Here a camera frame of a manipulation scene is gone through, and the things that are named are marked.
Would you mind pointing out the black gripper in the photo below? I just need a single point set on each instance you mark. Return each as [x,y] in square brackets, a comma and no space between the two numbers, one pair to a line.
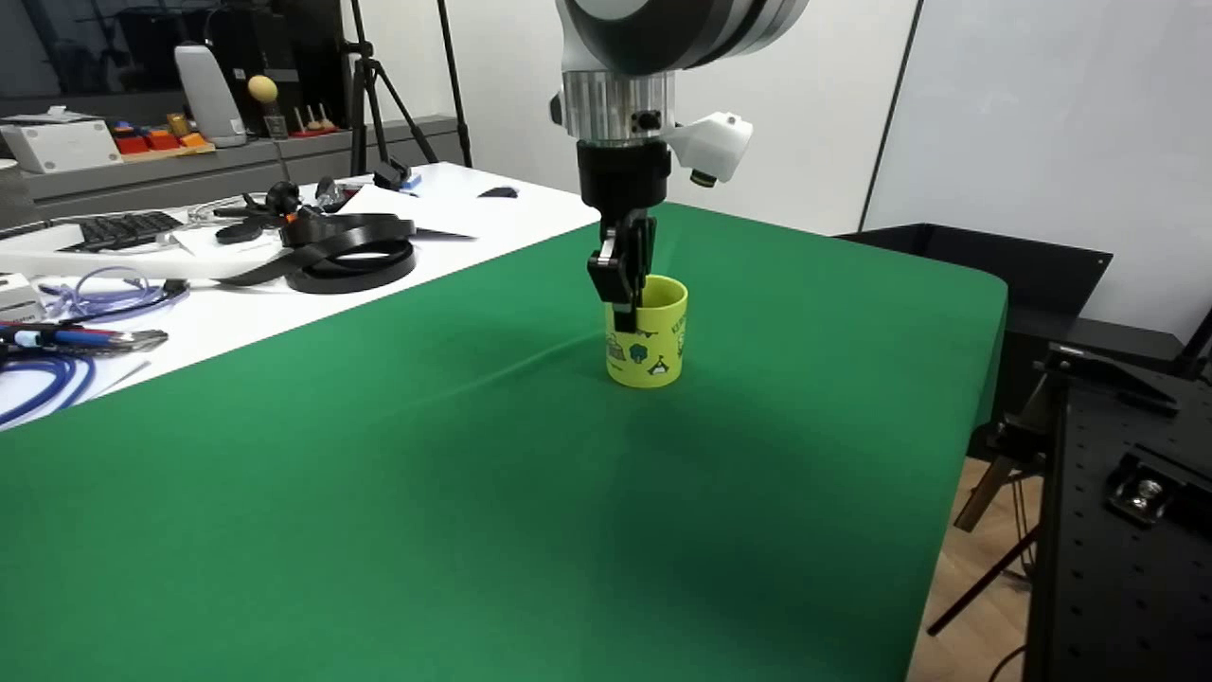
[623,177]

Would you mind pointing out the yellow mug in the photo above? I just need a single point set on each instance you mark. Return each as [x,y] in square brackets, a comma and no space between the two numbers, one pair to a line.
[649,343]

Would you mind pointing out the black computer mouse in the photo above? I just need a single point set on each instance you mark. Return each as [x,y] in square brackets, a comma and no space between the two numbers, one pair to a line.
[497,190]

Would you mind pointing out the green table cloth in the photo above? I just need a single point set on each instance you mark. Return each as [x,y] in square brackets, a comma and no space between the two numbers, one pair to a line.
[533,480]

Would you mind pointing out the black tripod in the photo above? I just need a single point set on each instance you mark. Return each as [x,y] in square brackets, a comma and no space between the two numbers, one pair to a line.
[380,89]

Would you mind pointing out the yellow ball on stick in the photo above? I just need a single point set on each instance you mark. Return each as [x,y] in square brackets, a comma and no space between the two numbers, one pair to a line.
[262,96]

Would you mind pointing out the grey shelf bench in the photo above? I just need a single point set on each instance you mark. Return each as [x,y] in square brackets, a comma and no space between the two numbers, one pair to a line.
[230,157]

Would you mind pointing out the white curved device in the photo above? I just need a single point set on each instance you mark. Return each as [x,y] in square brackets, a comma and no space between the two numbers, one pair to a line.
[209,91]

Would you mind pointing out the black keyboard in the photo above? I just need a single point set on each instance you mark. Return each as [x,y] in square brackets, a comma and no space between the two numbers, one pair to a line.
[128,230]

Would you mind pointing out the black perforated breadboard table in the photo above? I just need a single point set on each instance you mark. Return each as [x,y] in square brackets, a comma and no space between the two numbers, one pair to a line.
[1124,507]

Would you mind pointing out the white box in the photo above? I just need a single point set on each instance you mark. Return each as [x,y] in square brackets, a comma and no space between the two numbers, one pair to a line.
[60,142]

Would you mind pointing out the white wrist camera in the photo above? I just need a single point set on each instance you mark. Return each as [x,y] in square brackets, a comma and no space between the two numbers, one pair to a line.
[714,142]

